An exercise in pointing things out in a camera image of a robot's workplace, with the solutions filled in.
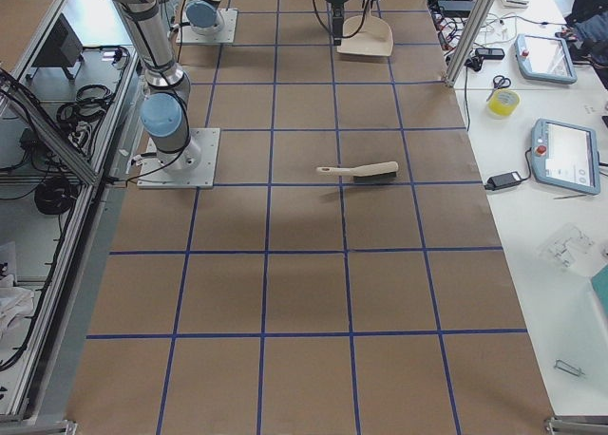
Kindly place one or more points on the beige plastic dustpan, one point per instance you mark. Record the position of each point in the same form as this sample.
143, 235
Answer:
366, 35

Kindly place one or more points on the beige hand brush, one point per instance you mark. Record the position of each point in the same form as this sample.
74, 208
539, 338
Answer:
379, 172

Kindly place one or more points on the yellow tape roll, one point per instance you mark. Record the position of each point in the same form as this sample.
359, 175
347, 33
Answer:
501, 103

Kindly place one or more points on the far teach pendant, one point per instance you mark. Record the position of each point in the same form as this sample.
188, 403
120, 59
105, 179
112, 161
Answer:
545, 59

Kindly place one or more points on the teach pendant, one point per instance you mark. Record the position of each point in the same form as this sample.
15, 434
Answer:
565, 155
545, 59

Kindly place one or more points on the black power adapter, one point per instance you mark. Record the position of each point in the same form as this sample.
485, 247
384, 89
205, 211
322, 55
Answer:
504, 181

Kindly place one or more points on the near teach pendant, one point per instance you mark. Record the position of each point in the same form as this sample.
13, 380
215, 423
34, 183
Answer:
565, 155

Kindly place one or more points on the aluminium frame post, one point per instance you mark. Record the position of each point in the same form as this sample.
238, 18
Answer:
471, 30

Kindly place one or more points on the black handled scissors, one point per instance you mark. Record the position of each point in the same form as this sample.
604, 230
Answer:
499, 82

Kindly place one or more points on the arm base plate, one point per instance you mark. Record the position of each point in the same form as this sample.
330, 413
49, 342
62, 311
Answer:
194, 168
222, 32

